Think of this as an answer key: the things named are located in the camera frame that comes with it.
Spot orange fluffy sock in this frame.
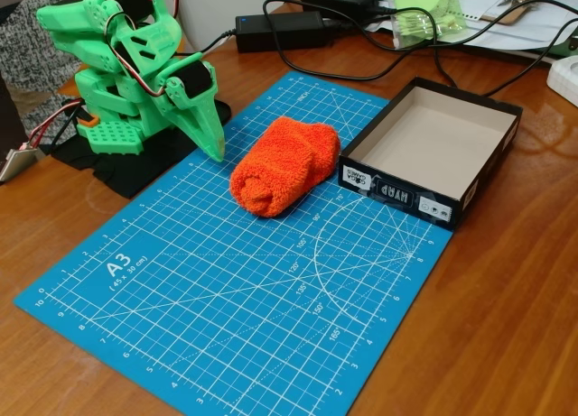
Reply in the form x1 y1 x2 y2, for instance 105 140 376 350
228 116 340 218

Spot black cardboard box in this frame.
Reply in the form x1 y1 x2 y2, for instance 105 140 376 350
338 76 524 231

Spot white plastic object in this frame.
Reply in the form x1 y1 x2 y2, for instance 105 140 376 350
545 54 578 108

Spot black cloth under robot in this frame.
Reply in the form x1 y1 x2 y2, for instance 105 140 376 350
50 97 233 199

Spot large black power adapter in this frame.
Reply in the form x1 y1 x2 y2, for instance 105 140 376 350
234 10 333 54

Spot grey speckled fabric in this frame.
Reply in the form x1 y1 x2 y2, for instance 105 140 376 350
0 0 88 142

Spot blue A3 cutting mat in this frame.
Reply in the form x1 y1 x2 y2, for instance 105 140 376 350
13 70 455 416

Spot small controller board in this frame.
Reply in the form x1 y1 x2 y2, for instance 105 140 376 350
0 147 41 183

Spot green translucent plastic cup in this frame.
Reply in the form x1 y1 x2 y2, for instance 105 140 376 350
388 0 468 51

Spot white paper sheets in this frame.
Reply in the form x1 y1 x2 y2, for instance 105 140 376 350
350 0 578 66

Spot brown clipboard with metal clip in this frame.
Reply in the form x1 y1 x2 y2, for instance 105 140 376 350
480 0 551 27

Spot thin black power cable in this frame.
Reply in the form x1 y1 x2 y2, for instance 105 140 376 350
197 27 238 57

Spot long looping black cable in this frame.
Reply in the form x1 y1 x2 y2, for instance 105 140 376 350
263 0 578 81

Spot red and black wires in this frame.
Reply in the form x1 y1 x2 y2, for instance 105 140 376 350
25 97 86 152

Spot black cable behind box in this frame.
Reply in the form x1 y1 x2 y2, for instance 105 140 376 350
432 30 578 97

